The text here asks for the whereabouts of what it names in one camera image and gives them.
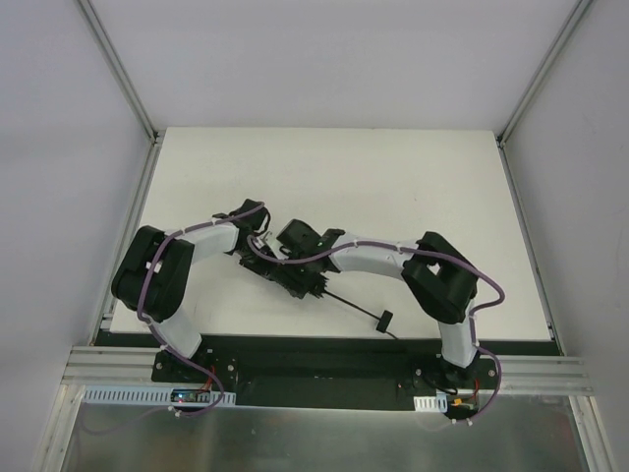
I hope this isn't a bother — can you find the black folding umbrella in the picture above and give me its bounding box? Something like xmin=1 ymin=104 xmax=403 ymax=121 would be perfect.
xmin=267 ymin=262 xmax=397 ymax=339

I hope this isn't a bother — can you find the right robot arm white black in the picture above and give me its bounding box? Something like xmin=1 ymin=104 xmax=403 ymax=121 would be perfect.
xmin=271 ymin=219 xmax=479 ymax=391

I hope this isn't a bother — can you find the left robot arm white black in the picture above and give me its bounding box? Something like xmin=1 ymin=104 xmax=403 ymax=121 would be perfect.
xmin=110 ymin=199 xmax=270 ymax=360

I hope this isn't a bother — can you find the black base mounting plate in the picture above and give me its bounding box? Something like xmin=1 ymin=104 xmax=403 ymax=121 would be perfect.
xmin=92 ymin=331 xmax=564 ymax=409

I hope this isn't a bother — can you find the left circuit board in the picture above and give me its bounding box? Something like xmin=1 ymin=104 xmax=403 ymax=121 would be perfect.
xmin=170 ymin=388 xmax=211 ymax=403

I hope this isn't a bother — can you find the circuit board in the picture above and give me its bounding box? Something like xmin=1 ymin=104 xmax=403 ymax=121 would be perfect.
xmin=448 ymin=397 xmax=479 ymax=410
xmin=170 ymin=388 xmax=211 ymax=403

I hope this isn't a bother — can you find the right circuit board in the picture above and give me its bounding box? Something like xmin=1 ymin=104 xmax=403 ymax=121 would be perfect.
xmin=448 ymin=397 xmax=479 ymax=410

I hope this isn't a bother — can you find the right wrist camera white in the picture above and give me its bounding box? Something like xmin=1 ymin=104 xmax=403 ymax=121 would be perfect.
xmin=257 ymin=232 xmax=279 ymax=253

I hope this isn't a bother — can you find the right white cable duct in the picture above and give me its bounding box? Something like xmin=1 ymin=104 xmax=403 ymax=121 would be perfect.
xmin=413 ymin=395 xmax=451 ymax=413

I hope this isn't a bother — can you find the white cable duct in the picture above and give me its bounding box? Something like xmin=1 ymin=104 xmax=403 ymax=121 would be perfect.
xmin=83 ymin=385 xmax=236 ymax=408
xmin=413 ymin=395 xmax=451 ymax=413

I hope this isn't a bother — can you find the aluminium cross rail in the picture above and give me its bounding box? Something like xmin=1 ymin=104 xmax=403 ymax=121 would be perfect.
xmin=62 ymin=346 xmax=158 ymax=385

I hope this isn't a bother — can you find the left white cable duct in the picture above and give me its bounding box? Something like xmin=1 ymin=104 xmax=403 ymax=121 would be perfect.
xmin=83 ymin=385 xmax=236 ymax=408

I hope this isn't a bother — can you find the left aluminium frame post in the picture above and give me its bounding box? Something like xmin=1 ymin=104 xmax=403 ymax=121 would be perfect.
xmin=75 ymin=0 xmax=160 ymax=144

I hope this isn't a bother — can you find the aluminium frame post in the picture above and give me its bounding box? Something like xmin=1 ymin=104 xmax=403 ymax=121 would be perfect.
xmin=75 ymin=0 xmax=160 ymax=144
xmin=496 ymin=0 xmax=596 ymax=148

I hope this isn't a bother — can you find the right aluminium frame post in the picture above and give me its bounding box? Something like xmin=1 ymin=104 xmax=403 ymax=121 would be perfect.
xmin=496 ymin=0 xmax=596 ymax=148

